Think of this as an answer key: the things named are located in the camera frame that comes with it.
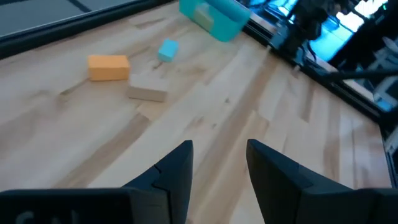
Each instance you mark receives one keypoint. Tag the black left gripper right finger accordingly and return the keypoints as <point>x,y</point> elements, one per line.
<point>276,180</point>

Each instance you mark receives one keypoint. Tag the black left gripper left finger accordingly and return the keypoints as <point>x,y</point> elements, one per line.
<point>177,174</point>

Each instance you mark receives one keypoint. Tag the plain wooden block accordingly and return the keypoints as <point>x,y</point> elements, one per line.
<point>147,90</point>

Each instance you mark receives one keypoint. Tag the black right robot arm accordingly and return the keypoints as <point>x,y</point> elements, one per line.
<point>303,25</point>

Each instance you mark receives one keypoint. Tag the light blue rectangular block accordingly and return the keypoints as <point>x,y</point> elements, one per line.
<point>168,49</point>

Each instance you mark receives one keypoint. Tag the teal plastic bin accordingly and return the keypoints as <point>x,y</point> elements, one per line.
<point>227,28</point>

